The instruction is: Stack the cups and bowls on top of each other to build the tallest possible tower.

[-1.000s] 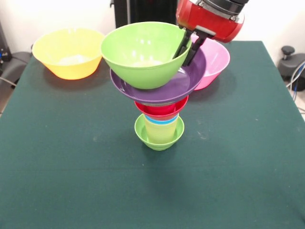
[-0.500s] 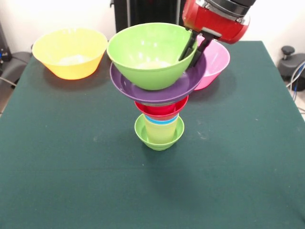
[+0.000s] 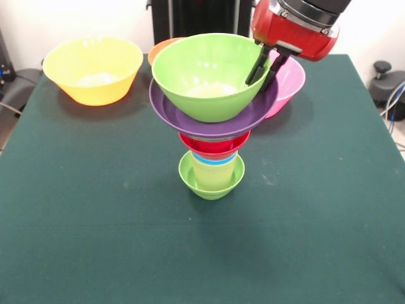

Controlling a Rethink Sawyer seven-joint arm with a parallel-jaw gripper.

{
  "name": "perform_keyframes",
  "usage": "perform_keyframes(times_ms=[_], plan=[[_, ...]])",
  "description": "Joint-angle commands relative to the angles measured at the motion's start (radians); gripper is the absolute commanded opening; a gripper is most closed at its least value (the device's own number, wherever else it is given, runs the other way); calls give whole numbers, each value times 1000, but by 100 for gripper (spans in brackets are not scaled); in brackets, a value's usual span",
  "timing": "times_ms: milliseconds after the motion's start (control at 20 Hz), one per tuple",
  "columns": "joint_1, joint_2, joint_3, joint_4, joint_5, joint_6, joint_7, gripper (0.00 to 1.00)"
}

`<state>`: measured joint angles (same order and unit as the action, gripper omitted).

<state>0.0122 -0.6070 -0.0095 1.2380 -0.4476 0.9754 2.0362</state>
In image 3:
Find small red bowl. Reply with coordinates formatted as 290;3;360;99
178;129;251;159

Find large yellow bowl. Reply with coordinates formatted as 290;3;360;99
42;36;144;106

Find yellow cup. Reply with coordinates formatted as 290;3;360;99
190;156;238;192

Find orange bowl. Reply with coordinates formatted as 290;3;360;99
147;37;184;67

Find large pink bowl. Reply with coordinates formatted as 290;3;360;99
264;50;306;120

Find large green bowl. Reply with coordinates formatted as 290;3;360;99
151;33;272;124

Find small green bowl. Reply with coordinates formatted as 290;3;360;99
178;151;246;201

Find purple bowl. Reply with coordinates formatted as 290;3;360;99
148;75;279;137

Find white and blue cables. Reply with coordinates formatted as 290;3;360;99
379;80;405;127

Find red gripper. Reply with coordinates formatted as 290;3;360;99
245;0;340;93

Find grey cable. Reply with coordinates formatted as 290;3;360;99
0;101;23;118

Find dark green tablecloth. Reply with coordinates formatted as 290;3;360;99
0;53;405;304

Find blue cup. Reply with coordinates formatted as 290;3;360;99
191;151;239;167

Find black equipment box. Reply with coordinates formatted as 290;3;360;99
0;30;16;92

